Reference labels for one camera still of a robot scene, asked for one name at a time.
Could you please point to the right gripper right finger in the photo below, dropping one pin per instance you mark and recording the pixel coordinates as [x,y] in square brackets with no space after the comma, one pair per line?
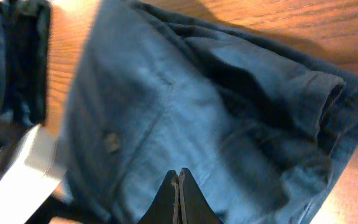
[193,205]

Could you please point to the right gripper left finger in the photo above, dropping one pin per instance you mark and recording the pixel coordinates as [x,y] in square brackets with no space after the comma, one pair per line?
[165,206]

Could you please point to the dark blue shorts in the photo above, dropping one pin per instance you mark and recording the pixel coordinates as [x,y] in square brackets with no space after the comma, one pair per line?
[265,130]
[24,34]

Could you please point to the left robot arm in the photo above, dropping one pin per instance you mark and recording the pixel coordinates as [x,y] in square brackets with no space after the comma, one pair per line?
[32,173]

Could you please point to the folded dark blue shorts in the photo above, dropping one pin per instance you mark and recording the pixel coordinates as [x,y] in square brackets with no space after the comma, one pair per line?
[24,34]

